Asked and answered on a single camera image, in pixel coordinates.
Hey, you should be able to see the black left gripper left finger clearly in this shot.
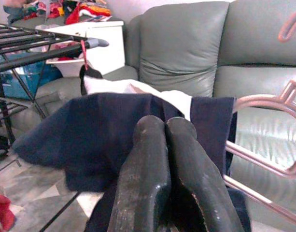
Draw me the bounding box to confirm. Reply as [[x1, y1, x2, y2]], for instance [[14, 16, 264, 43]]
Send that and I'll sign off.
[[108, 115, 172, 232]]

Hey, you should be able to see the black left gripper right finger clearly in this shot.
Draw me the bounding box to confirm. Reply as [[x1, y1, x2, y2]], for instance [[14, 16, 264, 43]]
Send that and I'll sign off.
[[164, 116, 245, 232]]

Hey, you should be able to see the navy garment with white lining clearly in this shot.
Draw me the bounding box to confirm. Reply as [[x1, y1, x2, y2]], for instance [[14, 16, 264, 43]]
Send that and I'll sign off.
[[12, 76, 252, 232]]

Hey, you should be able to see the pink plastic clothes hanger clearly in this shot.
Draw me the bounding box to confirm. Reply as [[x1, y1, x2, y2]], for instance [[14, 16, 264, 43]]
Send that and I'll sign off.
[[222, 6, 296, 224]]

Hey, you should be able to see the grey green leather sofa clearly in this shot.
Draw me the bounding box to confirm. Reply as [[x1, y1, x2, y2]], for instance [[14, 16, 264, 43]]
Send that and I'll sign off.
[[11, 0, 296, 225]]

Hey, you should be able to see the white drawer cabinet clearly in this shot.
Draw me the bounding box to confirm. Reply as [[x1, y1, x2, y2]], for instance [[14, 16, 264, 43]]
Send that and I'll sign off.
[[35, 20, 126, 78]]

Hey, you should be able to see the black metal drying rack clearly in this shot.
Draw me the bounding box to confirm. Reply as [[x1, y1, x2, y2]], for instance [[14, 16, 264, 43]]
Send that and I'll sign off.
[[0, 23, 110, 160]]

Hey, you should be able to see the red cloth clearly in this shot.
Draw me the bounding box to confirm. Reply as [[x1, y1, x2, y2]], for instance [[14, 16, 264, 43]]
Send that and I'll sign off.
[[0, 190, 17, 232]]

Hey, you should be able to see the blue storage box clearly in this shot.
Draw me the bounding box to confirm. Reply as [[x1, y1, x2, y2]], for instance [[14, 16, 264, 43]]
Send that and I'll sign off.
[[0, 54, 64, 100]]

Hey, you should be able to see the colourful clothes pile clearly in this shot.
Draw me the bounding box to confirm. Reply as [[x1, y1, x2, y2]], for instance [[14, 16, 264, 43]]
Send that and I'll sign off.
[[2, 0, 112, 25]]

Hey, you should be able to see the red hanging strap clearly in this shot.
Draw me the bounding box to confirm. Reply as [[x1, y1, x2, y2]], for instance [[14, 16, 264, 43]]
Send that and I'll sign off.
[[80, 40, 90, 71]]

